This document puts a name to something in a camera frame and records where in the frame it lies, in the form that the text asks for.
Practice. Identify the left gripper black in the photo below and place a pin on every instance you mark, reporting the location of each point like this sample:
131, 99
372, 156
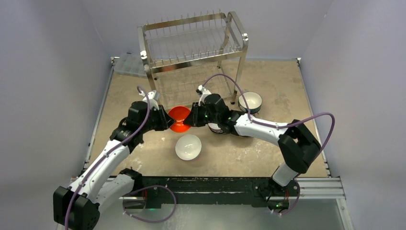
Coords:
165, 120

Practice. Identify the stainless steel dish rack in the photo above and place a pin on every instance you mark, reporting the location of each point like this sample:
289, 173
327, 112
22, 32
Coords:
180, 54

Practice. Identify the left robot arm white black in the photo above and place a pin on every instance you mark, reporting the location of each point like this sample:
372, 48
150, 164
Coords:
79, 206

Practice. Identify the white bowl teal outside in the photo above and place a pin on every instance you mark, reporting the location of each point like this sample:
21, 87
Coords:
252, 101

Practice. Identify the white bowl red patterned outside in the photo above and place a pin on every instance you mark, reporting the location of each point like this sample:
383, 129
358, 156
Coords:
216, 129

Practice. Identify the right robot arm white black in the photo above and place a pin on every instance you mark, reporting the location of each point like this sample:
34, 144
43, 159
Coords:
297, 144

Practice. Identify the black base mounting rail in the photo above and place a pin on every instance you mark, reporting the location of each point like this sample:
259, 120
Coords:
155, 191

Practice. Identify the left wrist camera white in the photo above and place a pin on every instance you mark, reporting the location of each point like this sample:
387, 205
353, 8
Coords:
152, 99

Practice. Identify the orange bowl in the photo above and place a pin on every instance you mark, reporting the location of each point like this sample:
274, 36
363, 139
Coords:
179, 114

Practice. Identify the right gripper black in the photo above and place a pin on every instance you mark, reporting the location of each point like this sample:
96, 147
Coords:
196, 114

